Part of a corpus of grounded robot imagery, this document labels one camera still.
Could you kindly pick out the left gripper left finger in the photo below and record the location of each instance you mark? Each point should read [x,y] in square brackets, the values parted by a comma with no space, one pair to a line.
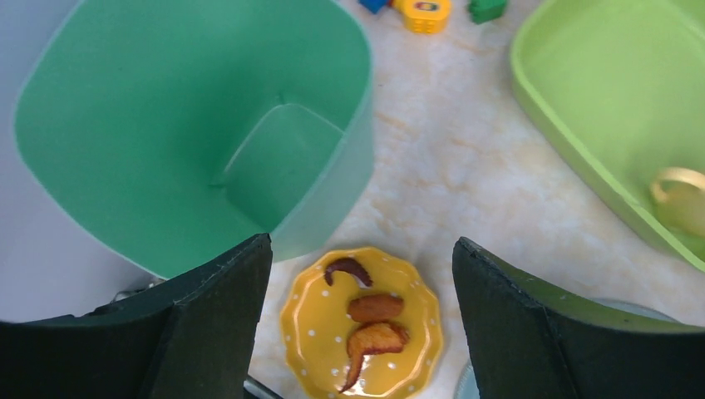
[191,336]

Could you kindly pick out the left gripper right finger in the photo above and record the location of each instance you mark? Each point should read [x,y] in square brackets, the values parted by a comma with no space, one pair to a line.
[529,338]

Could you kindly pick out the yellow and white mug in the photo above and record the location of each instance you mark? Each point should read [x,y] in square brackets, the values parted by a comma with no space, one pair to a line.
[679,197]

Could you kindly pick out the grey-blue plate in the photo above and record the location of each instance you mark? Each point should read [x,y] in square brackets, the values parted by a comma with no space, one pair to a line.
[466,387]

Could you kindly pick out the yellow scalloped plate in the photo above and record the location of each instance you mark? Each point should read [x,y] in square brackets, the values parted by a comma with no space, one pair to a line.
[315,327]

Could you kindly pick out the brown nugget food piece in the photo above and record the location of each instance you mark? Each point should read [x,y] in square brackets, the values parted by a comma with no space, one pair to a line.
[375,308]

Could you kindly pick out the orange chicken wing piece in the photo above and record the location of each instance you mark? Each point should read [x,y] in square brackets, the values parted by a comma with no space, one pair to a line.
[372,339]

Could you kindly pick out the dark octopus tentacle piece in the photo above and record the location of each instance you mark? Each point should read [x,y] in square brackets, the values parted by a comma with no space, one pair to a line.
[350,266]

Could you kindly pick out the teal trash bin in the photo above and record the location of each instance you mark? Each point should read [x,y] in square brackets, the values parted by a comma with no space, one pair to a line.
[173,130]

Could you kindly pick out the green plastic basin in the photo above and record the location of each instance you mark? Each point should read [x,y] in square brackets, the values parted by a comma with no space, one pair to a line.
[617,88]

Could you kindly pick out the green toy cube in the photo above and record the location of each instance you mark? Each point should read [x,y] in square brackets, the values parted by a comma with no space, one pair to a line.
[482,11]

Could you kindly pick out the orange toy piece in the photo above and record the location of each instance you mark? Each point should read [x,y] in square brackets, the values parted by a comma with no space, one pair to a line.
[424,16]

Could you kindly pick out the stacked toy blocks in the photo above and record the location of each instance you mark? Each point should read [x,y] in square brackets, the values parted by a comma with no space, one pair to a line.
[375,6]

